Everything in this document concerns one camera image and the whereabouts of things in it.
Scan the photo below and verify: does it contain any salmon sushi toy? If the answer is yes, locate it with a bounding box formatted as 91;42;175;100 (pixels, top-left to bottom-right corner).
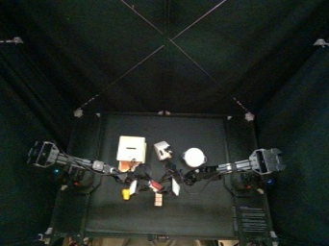
152;192;164;208

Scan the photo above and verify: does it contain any white wooden drawer box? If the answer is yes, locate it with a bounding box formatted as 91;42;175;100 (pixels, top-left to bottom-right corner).
115;135;148;164

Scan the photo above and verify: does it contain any white round bowl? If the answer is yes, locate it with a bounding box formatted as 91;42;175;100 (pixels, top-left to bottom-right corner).
180;147;208;168

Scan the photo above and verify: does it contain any white text label sticker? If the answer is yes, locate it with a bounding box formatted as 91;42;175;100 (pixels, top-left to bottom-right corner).
234;205;271;238

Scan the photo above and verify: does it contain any thin diagonal frame cord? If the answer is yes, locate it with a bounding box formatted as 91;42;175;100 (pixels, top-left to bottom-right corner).
77;0;229;112
118;0;251;117

